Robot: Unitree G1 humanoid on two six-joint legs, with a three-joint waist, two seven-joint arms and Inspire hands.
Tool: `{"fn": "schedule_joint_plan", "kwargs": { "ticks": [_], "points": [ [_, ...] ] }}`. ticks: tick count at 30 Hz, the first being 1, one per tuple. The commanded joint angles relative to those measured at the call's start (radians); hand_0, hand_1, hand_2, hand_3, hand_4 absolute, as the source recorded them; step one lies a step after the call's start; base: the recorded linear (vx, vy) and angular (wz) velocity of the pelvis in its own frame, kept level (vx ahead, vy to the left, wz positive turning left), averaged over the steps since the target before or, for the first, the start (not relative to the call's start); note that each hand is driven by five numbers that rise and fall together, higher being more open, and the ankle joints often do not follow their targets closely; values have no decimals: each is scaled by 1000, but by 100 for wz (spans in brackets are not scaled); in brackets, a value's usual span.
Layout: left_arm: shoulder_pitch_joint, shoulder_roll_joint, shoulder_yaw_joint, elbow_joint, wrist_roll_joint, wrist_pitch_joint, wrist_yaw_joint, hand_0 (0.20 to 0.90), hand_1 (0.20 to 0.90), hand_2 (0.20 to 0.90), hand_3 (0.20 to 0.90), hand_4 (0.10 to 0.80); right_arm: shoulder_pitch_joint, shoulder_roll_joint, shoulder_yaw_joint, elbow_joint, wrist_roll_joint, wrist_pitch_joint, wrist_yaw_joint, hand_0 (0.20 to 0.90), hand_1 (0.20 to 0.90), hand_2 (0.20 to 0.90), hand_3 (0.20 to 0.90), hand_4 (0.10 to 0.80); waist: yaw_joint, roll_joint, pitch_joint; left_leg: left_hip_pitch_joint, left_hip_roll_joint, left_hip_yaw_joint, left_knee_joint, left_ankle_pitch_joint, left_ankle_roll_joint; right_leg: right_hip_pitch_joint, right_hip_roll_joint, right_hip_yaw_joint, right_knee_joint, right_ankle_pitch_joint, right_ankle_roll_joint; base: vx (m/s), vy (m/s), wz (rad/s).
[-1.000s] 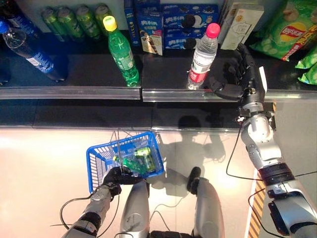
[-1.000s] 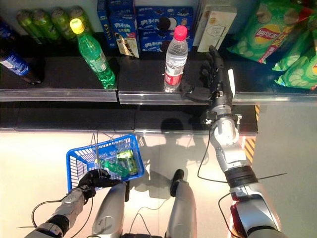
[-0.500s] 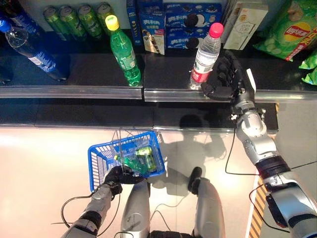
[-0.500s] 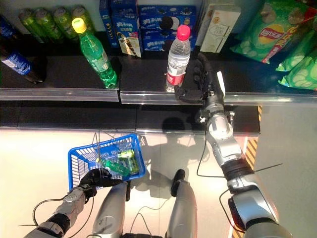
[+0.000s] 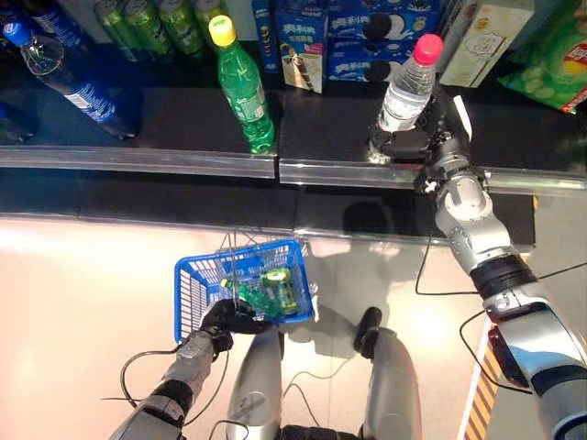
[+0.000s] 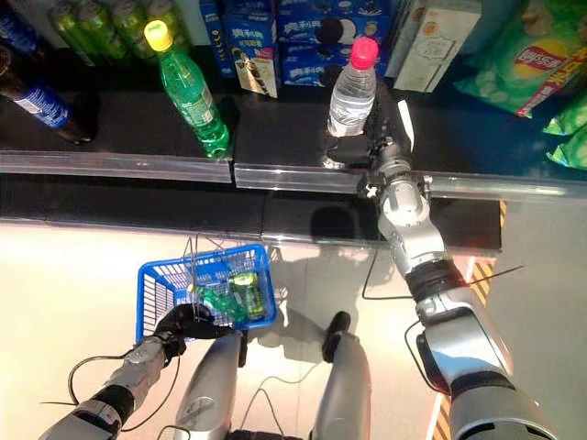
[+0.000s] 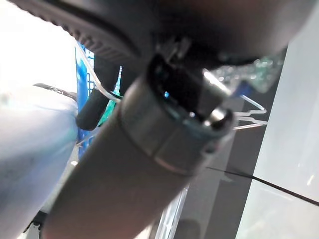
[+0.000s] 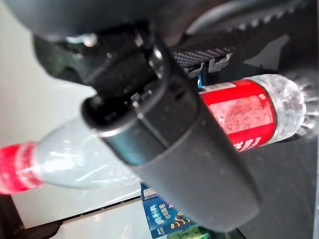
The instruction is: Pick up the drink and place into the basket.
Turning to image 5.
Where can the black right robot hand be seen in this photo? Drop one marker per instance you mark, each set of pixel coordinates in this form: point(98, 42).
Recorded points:
point(445, 142)

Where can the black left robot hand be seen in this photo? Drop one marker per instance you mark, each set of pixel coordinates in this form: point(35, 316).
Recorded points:
point(224, 321)

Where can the blue plastic shopping basket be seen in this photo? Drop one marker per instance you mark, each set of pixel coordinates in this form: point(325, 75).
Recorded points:
point(188, 293)

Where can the water bottle red label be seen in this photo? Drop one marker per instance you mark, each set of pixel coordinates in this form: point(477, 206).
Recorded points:
point(408, 91)

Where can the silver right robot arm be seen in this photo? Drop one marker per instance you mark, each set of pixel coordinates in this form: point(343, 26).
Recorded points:
point(468, 215)

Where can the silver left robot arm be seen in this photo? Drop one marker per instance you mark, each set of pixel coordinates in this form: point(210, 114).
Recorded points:
point(183, 366)

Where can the green soda can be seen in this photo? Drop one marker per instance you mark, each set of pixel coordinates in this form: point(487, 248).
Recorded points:
point(149, 27)
point(204, 9)
point(183, 25)
point(114, 27)
point(289, 300)
point(275, 277)

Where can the silver left robot leg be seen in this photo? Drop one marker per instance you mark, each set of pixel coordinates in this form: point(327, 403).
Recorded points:
point(257, 380)

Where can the silver robot leg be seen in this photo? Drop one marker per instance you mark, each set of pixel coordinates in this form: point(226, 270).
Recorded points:
point(394, 380)
point(257, 380)

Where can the cream carton round logo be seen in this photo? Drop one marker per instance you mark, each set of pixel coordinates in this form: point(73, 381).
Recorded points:
point(486, 46)

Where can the blue Oreo cookie box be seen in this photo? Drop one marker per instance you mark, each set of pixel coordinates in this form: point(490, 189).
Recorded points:
point(353, 64)

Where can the blue red carton multipack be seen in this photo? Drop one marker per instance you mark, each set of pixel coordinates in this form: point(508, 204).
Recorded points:
point(390, 25)

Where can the green snack bag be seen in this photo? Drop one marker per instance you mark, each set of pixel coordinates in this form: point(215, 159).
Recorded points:
point(550, 64)

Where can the dark robot pelvis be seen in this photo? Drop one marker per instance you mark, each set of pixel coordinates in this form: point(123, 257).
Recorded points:
point(321, 433)

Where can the silver right robot leg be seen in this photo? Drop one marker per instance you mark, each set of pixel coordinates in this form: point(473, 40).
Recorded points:
point(394, 380)

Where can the blue white carton box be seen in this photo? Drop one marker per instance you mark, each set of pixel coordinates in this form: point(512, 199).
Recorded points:
point(266, 36)

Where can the yellow black floor tape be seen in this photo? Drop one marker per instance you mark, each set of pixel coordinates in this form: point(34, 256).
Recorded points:
point(486, 394)

